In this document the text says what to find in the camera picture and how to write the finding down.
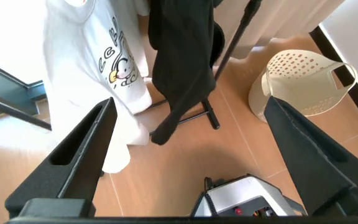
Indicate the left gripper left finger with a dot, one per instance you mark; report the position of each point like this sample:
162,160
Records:
45,186

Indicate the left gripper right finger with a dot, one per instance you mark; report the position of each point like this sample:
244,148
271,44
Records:
328,186

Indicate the white printed t-shirt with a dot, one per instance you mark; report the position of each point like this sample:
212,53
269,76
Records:
73,77

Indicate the black garment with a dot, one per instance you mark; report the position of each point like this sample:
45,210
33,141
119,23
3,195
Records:
182,62

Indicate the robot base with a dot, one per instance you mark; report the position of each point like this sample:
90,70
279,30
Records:
244,196

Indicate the white laundry basket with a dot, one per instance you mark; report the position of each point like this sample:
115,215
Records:
291,84

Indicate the black clothes rack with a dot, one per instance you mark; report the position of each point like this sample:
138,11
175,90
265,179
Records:
235,40

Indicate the window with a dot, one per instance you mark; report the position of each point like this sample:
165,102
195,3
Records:
8,87

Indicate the beige curtain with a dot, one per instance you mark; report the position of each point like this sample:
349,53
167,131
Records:
275,15

